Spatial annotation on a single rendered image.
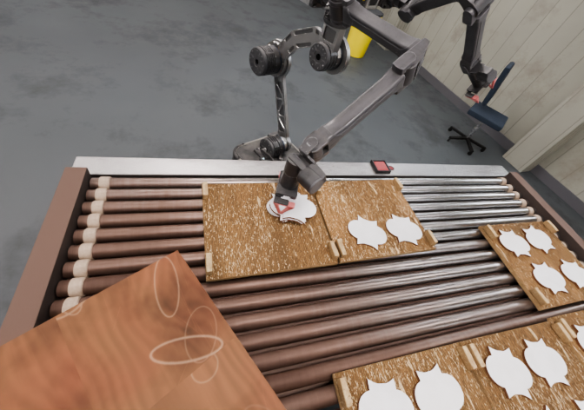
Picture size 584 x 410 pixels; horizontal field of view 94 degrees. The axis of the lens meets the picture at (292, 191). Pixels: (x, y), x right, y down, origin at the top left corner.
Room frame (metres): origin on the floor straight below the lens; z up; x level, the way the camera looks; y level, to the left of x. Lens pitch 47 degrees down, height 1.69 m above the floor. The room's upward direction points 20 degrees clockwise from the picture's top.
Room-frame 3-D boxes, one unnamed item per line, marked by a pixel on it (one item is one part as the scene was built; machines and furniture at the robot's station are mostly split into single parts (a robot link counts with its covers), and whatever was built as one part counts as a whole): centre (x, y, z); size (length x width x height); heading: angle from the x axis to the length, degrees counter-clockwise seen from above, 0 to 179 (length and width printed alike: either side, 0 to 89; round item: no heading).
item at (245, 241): (0.53, 0.04, 0.93); 0.41 x 0.35 x 0.02; 119
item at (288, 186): (0.60, 0.02, 1.09); 0.10 x 0.07 x 0.07; 9
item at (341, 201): (0.74, -0.32, 0.93); 0.41 x 0.35 x 0.02; 120
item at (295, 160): (0.60, 0.01, 1.16); 0.07 x 0.06 x 0.07; 56
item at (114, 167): (0.97, -0.20, 0.89); 2.08 x 0.08 x 0.06; 118
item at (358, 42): (5.17, -0.17, 0.34); 0.44 x 0.43 x 0.68; 127
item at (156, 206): (0.82, -0.28, 0.90); 1.95 x 0.05 x 0.05; 118
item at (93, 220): (0.78, -0.31, 0.90); 1.95 x 0.05 x 0.05; 118
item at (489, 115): (3.48, -1.89, 0.48); 0.55 x 0.53 x 0.95; 43
